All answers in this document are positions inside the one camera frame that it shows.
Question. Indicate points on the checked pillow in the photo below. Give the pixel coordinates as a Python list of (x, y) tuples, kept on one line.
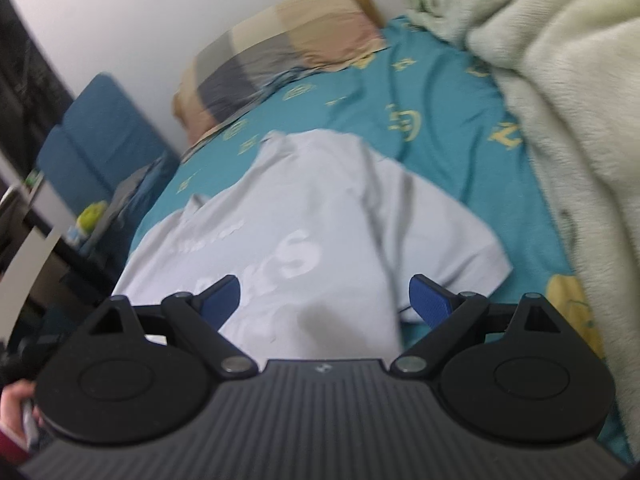
[(280, 45)]

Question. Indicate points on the pale green fleece blanket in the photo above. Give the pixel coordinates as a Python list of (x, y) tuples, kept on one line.
[(575, 85)]

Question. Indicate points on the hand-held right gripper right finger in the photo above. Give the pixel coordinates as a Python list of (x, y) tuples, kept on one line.
[(427, 301)]

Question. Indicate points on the light grey t-shirt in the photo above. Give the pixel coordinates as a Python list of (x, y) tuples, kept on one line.
[(300, 220)]

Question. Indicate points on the blue upholstered chair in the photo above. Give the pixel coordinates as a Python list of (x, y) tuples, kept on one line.
[(100, 130)]

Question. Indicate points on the grey cloth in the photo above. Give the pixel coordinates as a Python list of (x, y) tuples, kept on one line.
[(127, 195)]

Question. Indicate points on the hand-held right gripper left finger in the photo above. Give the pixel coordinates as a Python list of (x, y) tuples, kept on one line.
[(222, 299)]

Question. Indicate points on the yellow-green plush toy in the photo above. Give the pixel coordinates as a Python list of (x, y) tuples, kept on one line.
[(92, 216)]

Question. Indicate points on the white board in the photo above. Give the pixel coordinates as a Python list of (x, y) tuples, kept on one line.
[(32, 280)]

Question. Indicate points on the person's left hand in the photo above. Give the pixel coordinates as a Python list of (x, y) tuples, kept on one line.
[(14, 402)]

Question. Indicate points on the teal printed bed sheet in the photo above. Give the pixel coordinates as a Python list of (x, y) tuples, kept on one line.
[(440, 160)]

